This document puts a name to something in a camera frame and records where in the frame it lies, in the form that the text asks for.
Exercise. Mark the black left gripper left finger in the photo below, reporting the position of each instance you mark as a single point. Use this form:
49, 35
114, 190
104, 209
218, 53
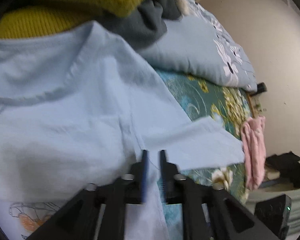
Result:
137, 190

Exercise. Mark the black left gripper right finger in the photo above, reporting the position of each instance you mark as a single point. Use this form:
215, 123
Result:
168, 171

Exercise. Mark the light blue printed t-shirt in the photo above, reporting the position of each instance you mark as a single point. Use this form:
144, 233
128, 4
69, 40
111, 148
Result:
78, 108

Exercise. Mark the dark clothes pile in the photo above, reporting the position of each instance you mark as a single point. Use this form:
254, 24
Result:
288, 165

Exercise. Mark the pink cloth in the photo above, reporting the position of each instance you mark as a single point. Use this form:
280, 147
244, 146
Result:
252, 136

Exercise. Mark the teal floral bed blanket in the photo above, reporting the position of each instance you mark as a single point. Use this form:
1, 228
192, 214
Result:
227, 106

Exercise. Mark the grey blue floral quilt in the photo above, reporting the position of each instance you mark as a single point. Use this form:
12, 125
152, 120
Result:
199, 45

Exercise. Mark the dark grey garment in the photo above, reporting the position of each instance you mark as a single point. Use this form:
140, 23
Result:
145, 24

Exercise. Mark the mustard yellow knit sweater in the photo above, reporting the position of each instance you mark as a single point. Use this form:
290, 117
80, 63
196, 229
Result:
33, 18

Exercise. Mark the black box on wall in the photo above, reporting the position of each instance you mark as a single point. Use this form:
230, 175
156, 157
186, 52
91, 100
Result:
261, 88

